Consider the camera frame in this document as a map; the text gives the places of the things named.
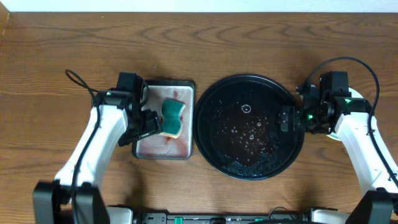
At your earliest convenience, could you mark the green yellow sponge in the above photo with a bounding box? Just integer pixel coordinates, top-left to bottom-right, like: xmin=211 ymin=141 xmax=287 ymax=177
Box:
xmin=161 ymin=99 xmax=185 ymax=139

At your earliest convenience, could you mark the rectangular black metal tray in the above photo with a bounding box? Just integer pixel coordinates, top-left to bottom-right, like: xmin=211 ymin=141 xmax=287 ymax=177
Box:
xmin=131 ymin=80 xmax=195 ymax=159

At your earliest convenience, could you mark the round black tray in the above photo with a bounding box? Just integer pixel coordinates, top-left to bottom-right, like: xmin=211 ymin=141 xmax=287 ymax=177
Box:
xmin=193 ymin=74 xmax=305 ymax=180

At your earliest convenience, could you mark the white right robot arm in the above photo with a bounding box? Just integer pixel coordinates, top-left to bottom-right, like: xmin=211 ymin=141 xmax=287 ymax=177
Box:
xmin=278 ymin=86 xmax=397 ymax=223

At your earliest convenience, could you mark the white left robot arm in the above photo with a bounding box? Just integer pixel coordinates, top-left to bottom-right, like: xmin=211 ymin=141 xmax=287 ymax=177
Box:
xmin=33 ymin=88 xmax=162 ymax=223

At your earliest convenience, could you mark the light blue plate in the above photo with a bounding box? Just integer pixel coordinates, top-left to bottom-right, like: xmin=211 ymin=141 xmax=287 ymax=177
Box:
xmin=307 ymin=84 xmax=364 ymax=141

